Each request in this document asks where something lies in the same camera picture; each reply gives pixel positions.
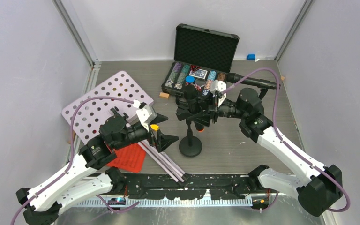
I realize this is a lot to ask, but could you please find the small blue block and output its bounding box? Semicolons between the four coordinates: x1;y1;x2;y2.
247;54;256;60

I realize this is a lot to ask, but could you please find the small yellow block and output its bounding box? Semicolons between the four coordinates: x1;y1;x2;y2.
150;124;159;131

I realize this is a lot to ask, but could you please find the blue playing card deck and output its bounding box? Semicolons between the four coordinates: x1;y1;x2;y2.
189;69;208;79

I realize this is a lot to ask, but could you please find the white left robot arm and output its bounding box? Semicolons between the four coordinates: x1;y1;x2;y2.
16;112;179;225

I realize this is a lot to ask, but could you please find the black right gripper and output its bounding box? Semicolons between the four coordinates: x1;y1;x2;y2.
188;89;248;127

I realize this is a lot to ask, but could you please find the black microphone plain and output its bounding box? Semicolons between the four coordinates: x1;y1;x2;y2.
227;73;277;90

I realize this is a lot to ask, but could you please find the red sheet music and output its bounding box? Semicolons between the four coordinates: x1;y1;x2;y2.
107;143;146;173

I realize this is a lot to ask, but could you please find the silver dealer button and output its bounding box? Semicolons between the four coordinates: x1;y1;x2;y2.
195;78;206;87

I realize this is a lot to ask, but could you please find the small wooden block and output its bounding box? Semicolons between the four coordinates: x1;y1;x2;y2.
159;92;170;99

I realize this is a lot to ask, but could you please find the blue round chip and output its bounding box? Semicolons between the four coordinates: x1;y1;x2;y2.
185;75;195;83

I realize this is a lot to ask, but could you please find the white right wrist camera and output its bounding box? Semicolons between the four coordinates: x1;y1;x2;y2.
210;80;226;107

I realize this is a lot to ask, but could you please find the lilac tripod music stand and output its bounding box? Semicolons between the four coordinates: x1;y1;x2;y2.
61;71;186;182

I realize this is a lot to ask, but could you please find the red triangle token upper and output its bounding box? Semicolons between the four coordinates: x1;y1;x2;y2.
191;65;200;72

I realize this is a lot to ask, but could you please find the black round-base mic stand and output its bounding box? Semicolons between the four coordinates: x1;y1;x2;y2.
258;89;268;100
179;120;204;158

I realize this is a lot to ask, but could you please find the black poker chip case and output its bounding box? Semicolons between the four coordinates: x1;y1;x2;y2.
161;23;240;96

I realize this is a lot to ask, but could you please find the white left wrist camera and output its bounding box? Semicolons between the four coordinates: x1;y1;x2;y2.
132;100;157;131

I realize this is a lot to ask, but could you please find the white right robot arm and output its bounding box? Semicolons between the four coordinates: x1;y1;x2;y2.
176;86;350;217

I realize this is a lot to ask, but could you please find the black microphone orange ring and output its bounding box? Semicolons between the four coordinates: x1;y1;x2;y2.
183;84;205;134

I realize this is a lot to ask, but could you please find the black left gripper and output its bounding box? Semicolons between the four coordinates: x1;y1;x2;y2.
113;112;179;151

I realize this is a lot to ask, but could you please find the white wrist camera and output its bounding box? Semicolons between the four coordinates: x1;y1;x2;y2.
210;80;226;107
132;100;157;131

